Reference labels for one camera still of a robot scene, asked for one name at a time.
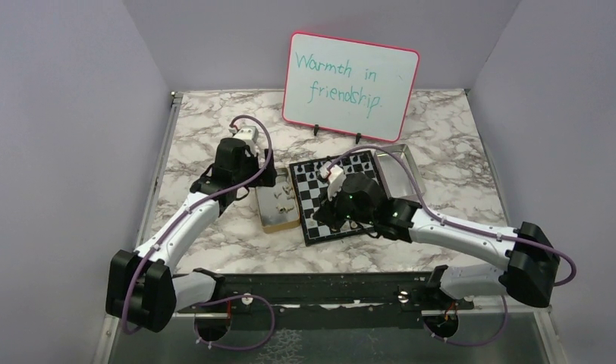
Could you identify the black and white chessboard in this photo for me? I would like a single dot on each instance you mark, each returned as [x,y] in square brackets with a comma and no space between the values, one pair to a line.
[308,188]

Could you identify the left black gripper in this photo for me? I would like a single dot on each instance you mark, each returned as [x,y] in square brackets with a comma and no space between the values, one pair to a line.
[265,177]

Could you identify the white board with pink frame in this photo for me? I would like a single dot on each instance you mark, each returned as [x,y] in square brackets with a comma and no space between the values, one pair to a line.
[348,86]

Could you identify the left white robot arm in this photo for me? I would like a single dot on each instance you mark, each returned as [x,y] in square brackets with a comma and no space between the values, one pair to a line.
[142,290]

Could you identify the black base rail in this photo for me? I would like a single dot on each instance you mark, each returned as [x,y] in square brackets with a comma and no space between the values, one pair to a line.
[317,301]

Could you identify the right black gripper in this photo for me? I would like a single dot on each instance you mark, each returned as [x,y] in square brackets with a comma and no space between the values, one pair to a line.
[326,214]

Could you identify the gold tin with white pieces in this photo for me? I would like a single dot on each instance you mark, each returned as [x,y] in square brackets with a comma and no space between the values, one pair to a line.
[277,205]

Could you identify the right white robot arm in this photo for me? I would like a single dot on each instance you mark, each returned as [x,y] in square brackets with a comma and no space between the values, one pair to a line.
[520,262]

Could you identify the empty silver metal tin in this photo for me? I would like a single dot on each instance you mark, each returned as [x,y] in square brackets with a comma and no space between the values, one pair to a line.
[394,178]

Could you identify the aluminium frame rail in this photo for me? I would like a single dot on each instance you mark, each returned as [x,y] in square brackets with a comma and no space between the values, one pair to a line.
[111,326]

